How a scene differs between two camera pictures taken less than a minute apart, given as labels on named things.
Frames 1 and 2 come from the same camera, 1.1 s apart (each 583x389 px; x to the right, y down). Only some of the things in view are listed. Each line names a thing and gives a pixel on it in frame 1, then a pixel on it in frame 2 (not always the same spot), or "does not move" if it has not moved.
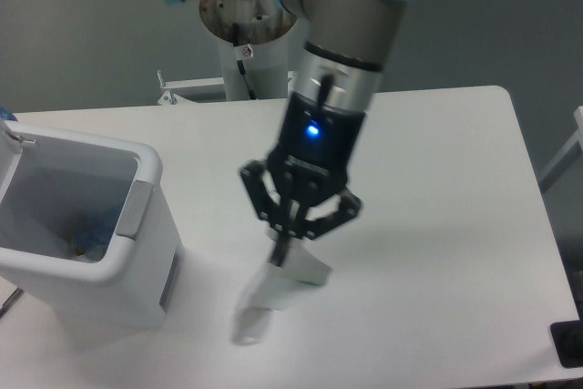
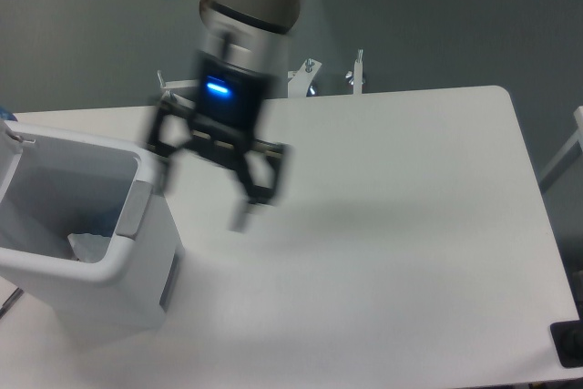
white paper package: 273,287 to 89,248
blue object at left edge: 6,114 does not move
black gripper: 311,161 to 230,103
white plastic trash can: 83,227 does not move
